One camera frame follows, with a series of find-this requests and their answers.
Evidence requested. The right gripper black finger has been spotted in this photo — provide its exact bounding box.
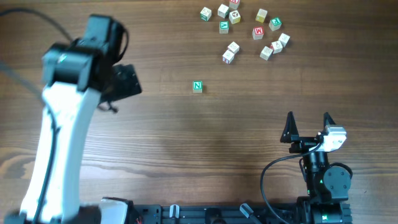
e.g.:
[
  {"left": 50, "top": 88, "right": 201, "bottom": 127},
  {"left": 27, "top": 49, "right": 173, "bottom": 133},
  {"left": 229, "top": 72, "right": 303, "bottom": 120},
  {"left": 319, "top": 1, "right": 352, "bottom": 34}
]
[
  {"left": 323, "top": 112, "right": 336, "bottom": 128},
  {"left": 280, "top": 111, "right": 299, "bottom": 143}
]

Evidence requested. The wooden block red letter A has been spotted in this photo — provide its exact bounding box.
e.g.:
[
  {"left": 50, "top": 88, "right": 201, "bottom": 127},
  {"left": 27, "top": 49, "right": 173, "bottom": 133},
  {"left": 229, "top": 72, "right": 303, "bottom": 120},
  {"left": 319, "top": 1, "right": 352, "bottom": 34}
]
[{"left": 271, "top": 40, "right": 284, "bottom": 54}]

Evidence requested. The wooden block green letter N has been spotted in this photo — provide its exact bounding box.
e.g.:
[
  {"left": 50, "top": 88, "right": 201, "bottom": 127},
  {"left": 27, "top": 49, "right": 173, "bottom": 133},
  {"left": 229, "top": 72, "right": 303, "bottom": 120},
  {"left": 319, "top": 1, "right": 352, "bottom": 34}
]
[{"left": 193, "top": 81, "right": 203, "bottom": 93}]

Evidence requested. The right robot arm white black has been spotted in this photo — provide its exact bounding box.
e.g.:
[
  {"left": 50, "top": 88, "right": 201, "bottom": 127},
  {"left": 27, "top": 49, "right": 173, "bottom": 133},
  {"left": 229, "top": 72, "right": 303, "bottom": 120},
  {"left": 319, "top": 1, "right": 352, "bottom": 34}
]
[{"left": 280, "top": 111, "right": 353, "bottom": 223}]

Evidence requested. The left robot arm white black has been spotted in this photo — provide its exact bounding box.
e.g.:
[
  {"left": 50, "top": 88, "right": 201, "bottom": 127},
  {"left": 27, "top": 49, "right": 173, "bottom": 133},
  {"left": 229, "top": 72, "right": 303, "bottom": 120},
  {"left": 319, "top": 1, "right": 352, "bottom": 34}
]
[{"left": 4, "top": 14, "right": 142, "bottom": 223}]

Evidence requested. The wooden block plain lower right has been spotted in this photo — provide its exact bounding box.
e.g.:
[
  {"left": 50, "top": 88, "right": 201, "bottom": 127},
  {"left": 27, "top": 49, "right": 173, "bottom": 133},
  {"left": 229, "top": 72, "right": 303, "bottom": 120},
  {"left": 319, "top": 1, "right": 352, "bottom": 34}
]
[{"left": 260, "top": 46, "right": 274, "bottom": 60}]

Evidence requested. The wooden block plain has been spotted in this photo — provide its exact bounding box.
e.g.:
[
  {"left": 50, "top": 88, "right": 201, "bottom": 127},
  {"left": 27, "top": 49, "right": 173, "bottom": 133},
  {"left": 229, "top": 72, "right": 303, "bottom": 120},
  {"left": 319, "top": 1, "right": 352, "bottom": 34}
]
[
  {"left": 260, "top": 46, "right": 274, "bottom": 60},
  {"left": 218, "top": 4, "right": 229, "bottom": 19},
  {"left": 228, "top": 42, "right": 239, "bottom": 54}
]

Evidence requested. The wooden block far right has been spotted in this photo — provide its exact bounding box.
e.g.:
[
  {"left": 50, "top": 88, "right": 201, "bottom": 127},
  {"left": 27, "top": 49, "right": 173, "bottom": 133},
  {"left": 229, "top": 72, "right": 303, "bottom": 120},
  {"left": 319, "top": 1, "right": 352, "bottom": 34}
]
[{"left": 279, "top": 33, "right": 290, "bottom": 47}]

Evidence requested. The wooden block red edge lower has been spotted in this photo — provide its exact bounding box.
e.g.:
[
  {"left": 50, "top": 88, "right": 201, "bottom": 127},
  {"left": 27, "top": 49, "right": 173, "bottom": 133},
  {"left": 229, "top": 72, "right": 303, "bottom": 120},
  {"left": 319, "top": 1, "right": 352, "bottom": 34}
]
[{"left": 222, "top": 50, "right": 235, "bottom": 64}]

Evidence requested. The wooden block red edge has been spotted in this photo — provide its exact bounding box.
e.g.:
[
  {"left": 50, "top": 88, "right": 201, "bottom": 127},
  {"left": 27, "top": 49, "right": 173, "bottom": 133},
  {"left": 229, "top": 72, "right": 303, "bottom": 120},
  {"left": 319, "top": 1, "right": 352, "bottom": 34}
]
[
  {"left": 229, "top": 0, "right": 241, "bottom": 10},
  {"left": 222, "top": 50, "right": 235, "bottom": 64}
]

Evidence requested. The wooden block plain middle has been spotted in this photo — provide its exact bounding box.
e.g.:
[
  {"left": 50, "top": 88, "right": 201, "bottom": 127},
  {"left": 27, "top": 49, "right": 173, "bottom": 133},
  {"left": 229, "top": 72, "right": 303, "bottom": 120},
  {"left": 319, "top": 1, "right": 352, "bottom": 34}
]
[{"left": 228, "top": 42, "right": 239, "bottom": 54}]

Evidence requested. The wooden block red letter M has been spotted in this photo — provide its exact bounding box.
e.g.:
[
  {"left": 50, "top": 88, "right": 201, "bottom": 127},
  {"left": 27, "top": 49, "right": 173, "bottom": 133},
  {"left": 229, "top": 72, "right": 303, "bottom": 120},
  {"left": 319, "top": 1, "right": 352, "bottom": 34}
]
[{"left": 252, "top": 27, "right": 264, "bottom": 40}]

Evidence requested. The wooden block green corner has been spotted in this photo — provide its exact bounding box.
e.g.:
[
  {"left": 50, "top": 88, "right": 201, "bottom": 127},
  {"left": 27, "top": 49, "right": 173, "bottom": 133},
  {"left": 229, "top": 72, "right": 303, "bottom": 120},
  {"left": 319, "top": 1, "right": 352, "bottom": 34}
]
[{"left": 200, "top": 7, "right": 212, "bottom": 21}]

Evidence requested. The wooden block green letter right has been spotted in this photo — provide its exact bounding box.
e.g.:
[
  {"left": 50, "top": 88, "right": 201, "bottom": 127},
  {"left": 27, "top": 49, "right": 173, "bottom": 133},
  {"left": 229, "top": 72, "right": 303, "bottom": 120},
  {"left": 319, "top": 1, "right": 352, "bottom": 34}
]
[{"left": 269, "top": 17, "right": 282, "bottom": 31}]

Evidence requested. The wooden block green letter Y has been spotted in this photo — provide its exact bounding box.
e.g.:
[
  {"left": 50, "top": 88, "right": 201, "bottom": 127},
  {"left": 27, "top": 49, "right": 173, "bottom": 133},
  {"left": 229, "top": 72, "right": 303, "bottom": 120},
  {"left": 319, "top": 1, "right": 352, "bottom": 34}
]
[{"left": 219, "top": 21, "right": 229, "bottom": 34}]

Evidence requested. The wooden block plain top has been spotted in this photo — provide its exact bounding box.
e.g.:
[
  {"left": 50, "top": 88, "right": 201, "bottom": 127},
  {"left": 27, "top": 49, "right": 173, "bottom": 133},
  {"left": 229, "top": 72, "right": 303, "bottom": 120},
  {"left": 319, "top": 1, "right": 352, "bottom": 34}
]
[{"left": 218, "top": 4, "right": 229, "bottom": 19}]

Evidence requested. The wooden block yellow side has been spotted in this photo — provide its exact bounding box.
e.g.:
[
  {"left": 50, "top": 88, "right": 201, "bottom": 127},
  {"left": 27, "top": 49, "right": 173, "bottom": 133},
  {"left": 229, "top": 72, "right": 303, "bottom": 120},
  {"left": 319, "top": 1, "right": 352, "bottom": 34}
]
[{"left": 229, "top": 10, "right": 241, "bottom": 24}]

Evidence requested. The wooden block red top edge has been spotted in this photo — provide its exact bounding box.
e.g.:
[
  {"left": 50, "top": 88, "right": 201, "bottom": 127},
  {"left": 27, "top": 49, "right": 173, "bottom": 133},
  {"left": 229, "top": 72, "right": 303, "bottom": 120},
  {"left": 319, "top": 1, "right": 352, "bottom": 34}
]
[{"left": 229, "top": 0, "right": 241, "bottom": 10}]

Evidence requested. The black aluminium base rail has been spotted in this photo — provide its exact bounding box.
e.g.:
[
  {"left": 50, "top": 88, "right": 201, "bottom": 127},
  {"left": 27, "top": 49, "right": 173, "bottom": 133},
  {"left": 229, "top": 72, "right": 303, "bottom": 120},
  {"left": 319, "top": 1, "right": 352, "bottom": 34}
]
[{"left": 130, "top": 203, "right": 354, "bottom": 224}]

